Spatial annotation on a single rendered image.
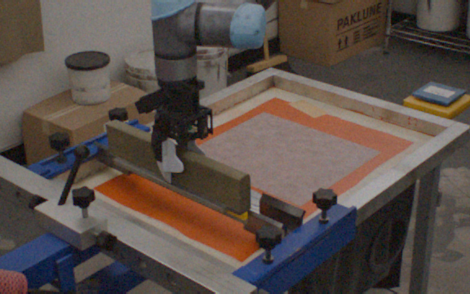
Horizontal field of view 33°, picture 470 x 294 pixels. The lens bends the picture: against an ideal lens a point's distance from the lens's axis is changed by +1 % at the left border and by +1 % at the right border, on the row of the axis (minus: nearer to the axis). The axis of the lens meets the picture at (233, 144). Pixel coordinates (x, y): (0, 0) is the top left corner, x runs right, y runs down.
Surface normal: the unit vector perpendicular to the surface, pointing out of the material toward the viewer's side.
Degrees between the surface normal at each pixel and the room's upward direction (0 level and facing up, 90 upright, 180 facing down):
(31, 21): 88
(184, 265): 0
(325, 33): 89
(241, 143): 0
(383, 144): 0
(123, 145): 90
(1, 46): 90
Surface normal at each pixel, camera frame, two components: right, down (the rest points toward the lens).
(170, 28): -0.21, 0.45
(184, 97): -0.66, 0.36
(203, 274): -0.02, -0.89
